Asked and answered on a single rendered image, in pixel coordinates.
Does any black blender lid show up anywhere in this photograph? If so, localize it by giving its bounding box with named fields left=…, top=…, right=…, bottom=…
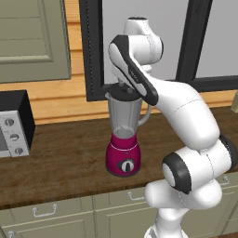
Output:
left=104, top=84, right=144, bottom=102

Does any magenta blender with clear jar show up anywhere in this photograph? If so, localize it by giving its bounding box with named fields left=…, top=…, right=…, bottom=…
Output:
left=104, top=92, right=152, bottom=178

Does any beige object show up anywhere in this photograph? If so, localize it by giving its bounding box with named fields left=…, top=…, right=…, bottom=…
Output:
left=230, top=90, right=238, bottom=114

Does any olive drawer front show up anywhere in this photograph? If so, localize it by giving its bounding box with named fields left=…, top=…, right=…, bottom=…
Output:
left=0, top=195, right=95, bottom=226
left=217, top=172, right=238, bottom=195
left=92, top=186, right=150, bottom=212

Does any black and silver toaster oven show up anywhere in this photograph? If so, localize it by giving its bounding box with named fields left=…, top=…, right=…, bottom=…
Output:
left=0, top=89, right=36, bottom=159

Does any black window frame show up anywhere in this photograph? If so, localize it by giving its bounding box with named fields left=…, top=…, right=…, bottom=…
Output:
left=78, top=0, right=238, bottom=103

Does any olive wall cupboard door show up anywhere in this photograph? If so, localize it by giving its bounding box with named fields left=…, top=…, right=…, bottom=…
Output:
left=0, top=0, right=72, bottom=85

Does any silver drawer handle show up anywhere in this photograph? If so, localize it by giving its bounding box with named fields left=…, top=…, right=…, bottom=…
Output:
left=32, top=203, right=60, bottom=218
left=218, top=175, right=231, bottom=187
left=127, top=191, right=147, bottom=202

